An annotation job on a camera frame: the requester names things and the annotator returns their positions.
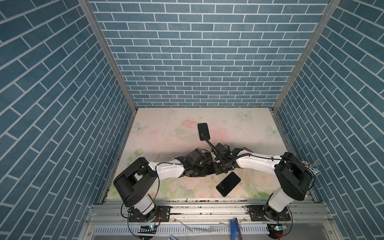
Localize black phone case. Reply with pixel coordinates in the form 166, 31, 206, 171
198, 123, 211, 141

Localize aluminium frame post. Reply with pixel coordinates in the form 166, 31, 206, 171
272, 0, 341, 115
78, 0, 137, 114

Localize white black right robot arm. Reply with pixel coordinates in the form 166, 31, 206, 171
215, 149, 315, 221

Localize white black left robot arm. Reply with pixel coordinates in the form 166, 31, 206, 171
113, 156, 215, 221

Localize black smartphone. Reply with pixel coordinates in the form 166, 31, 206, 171
216, 172, 241, 197

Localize dusty pink phone case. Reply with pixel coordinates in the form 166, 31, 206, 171
242, 147, 253, 153

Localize aluminium frame post right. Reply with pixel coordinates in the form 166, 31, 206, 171
272, 0, 341, 115

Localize aluminium frame post left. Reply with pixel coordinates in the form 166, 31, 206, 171
78, 0, 137, 114

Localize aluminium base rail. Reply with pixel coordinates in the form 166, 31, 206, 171
79, 197, 342, 240

